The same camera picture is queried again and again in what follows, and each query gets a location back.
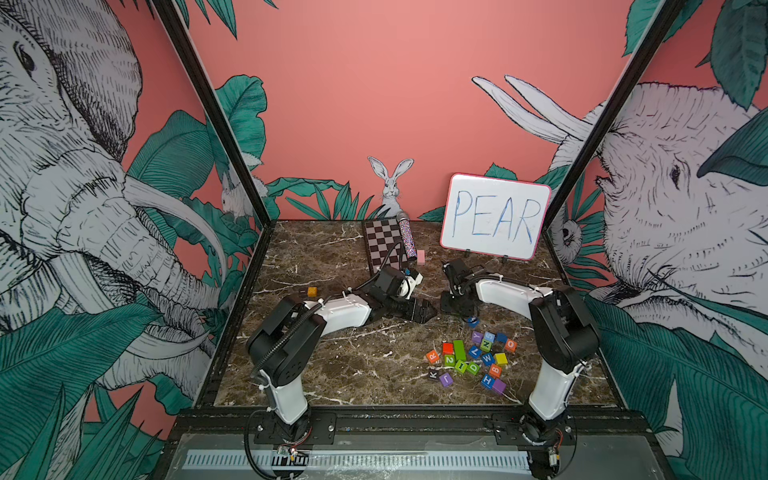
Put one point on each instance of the blue W block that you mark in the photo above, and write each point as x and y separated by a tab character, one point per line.
488	359

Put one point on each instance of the tall green block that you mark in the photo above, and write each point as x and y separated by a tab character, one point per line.
459	350

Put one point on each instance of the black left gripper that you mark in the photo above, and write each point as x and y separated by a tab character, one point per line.
421	318

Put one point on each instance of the whiteboard with PEAR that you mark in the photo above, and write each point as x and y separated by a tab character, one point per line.
492	216

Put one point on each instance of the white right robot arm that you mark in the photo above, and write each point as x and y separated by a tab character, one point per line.
565	330

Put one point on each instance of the orange B block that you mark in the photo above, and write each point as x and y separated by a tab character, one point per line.
495	371

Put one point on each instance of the black right frame post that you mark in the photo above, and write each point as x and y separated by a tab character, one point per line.
653	35

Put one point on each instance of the blue H block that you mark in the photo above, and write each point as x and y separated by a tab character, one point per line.
487	381

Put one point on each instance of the black left frame post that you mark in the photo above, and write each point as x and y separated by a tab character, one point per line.
171	20

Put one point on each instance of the purple block front right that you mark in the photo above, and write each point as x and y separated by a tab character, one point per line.
499	386

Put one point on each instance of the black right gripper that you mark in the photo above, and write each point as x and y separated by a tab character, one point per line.
446	308

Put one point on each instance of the black frame post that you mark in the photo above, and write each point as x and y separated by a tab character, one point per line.
653	35
171	20

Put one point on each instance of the orange R block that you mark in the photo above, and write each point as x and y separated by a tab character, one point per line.
433	357

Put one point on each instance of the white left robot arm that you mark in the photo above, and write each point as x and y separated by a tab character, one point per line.
282	346

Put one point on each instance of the white vented strip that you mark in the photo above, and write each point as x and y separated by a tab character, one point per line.
493	461

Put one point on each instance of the orange O block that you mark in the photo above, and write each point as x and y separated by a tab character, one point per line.
510	346

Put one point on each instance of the glittery pink tube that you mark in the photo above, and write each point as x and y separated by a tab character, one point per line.
407	236

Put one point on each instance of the dark red chessboard box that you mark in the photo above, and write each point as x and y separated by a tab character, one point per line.
383	245

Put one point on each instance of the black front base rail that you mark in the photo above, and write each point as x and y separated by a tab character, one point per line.
325	424

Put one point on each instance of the purple block front left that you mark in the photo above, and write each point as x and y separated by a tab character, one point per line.
446	380

